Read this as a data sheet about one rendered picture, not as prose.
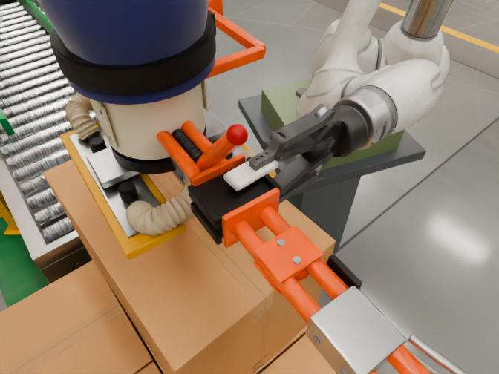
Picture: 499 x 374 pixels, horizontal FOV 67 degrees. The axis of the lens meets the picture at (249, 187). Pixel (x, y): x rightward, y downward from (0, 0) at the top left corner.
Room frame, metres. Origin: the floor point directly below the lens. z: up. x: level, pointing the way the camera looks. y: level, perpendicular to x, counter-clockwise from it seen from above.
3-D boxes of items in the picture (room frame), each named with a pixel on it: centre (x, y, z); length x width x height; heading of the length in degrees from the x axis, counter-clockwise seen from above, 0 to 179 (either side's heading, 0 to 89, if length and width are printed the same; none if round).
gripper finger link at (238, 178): (0.34, 0.00, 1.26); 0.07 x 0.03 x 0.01; 129
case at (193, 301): (0.55, 0.16, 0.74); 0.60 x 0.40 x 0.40; 40
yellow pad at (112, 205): (0.47, 0.24, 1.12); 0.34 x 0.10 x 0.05; 35
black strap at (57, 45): (0.53, 0.16, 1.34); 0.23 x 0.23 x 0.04
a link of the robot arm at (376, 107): (0.49, -0.18, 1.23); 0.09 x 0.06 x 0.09; 39
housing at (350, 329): (0.14, -0.10, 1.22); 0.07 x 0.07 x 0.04; 35
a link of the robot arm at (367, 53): (1.09, -0.29, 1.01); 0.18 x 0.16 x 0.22; 83
